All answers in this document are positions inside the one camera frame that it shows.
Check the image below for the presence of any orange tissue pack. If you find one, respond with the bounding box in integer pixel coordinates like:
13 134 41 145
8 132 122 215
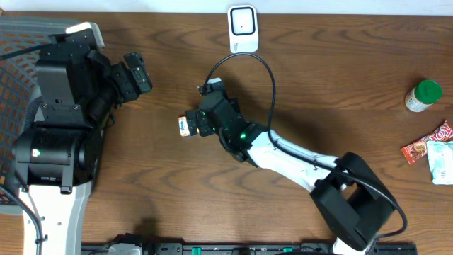
178 116 190 137

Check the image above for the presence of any orange red snack bag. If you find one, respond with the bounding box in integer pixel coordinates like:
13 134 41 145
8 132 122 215
401 121 452 164

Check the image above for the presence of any green lid white jar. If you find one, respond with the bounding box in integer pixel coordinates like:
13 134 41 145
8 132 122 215
405 79 442 113

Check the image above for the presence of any light green wet wipes pack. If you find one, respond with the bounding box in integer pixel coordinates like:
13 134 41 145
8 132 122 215
427 141 452 185

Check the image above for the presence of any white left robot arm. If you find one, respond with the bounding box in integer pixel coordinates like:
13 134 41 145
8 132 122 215
5 42 152 254

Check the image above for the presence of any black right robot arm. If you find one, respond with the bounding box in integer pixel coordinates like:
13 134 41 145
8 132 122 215
178 92 397 254

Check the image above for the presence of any white barcode scanner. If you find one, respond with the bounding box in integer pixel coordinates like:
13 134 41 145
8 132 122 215
227 5 259 54

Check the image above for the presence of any grey plastic basket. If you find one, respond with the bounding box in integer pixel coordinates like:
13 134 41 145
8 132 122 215
1 16 79 191

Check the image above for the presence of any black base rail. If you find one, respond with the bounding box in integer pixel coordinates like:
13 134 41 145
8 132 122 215
81 234 418 255

